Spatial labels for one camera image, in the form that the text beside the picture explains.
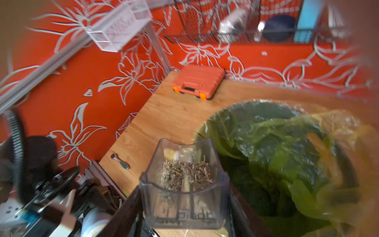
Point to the grey bin with green bag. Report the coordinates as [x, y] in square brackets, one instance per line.
[306, 170]

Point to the black wire wall basket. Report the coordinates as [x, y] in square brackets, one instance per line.
[198, 22]

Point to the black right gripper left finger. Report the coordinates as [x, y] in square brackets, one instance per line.
[127, 221]

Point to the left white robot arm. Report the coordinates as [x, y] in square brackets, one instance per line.
[59, 203]

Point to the aluminium frame rail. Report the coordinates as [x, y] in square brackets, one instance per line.
[45, 70]

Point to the dark blue round object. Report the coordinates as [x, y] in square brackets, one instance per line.
[279, 28]

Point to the grey packet in basket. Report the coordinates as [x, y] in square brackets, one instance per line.
[234, 22]

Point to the white wire wall basket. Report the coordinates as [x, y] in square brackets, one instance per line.
[117, 28]

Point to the clear grey sharpener tray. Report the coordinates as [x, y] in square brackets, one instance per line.
[185, 187]

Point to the blue pencil sharpener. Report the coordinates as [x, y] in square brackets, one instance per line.
[95, 222]

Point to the orange tool case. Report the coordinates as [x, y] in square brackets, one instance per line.
[198, 80]

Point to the teal handled small tool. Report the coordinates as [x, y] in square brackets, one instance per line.
[115, 157]

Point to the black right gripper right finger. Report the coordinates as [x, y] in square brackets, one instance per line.
[242, 219]

